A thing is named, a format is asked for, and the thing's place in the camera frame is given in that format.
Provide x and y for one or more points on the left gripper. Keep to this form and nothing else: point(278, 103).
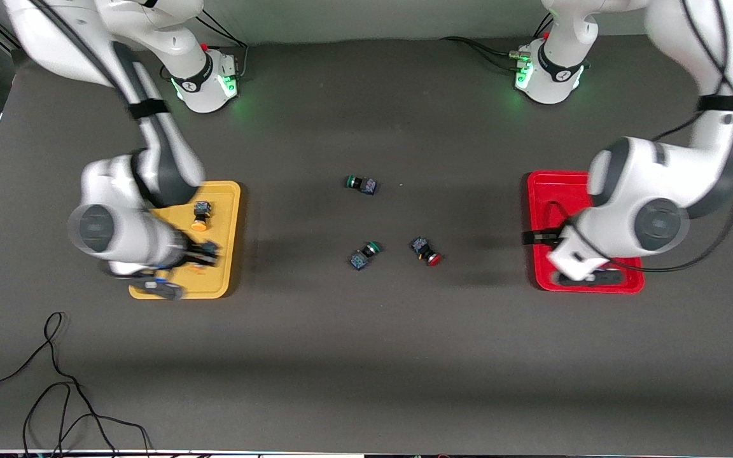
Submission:
point(529, 237)

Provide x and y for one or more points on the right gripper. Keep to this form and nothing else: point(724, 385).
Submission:
point(192, 254)

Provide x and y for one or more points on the yellow push button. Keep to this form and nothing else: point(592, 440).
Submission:
point(209, 252)
point(201, 213)

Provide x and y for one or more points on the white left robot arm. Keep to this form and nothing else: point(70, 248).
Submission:
point(659, 222)

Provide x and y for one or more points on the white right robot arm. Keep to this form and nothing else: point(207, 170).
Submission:
point(96, 229)

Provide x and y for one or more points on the yellow plastic tray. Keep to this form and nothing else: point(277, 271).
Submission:
point(223, 273)

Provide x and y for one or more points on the red plastic tray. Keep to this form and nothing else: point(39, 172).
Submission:
point(551, 191)

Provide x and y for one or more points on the red push button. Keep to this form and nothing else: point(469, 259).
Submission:
point(424, 249)

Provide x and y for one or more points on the green push button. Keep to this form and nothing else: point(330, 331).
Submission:
point(364, 254)
point(361, 184)

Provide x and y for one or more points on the dark grey table cloth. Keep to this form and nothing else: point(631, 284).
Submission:
point(366, 356)

